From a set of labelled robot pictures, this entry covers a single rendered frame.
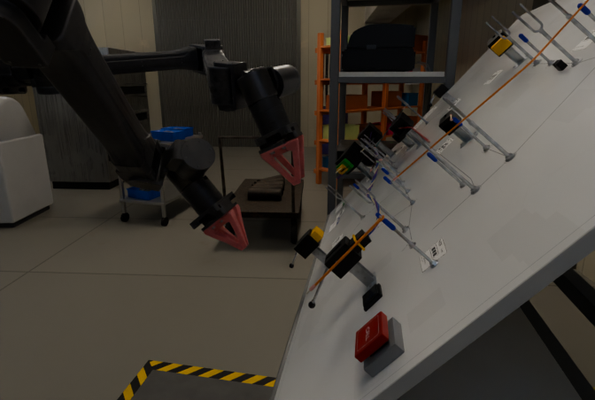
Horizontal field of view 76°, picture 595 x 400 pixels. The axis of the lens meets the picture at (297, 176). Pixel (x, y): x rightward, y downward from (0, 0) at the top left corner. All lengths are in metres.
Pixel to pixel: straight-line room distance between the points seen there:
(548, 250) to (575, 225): 0.03
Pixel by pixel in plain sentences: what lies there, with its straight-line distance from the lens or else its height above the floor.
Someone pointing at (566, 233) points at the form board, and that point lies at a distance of 0.46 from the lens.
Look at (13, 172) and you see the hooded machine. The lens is 4.71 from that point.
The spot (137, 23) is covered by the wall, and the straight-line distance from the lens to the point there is 9.44.
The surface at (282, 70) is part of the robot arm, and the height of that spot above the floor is 1.44.
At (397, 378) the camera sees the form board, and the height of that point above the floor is 1.09.
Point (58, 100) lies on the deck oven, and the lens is 5.86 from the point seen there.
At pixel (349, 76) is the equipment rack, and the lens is 1.64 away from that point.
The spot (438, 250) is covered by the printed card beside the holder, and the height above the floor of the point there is 1.17.
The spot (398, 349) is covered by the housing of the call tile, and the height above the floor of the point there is 1.11.
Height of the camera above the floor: 1.42
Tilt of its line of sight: 14 degrees down
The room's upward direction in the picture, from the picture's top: straight up
